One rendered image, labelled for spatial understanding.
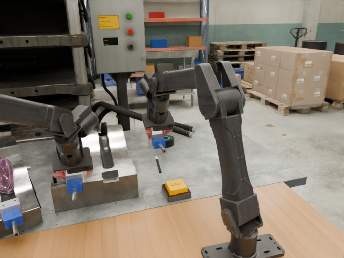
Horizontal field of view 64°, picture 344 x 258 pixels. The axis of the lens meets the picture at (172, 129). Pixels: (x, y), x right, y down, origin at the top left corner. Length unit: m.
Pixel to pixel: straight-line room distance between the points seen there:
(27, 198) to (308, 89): 4.20
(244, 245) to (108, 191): 0.45
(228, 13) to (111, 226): 7.36
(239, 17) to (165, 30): 2.00
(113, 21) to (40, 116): 1.07
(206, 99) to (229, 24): 7.32
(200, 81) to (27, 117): 0.38
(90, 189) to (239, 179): 0.47
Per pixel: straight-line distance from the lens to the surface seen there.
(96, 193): 0.92
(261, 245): 0.79
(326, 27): 9.29
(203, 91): 0.62
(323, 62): 4.68
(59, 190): 0.91
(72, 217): 0.91
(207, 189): 0.98
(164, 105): 0.87
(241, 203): 0.66
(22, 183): 1.01
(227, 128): 0.62
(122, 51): 1.66
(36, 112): 0.65
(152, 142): 0.99
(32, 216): 0.91
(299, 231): 0.88
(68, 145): 0.73
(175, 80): 0.76
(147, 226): 0.83
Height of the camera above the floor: 1.34
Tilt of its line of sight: 21 degrees down
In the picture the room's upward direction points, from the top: 1 degrees counter-clockwise
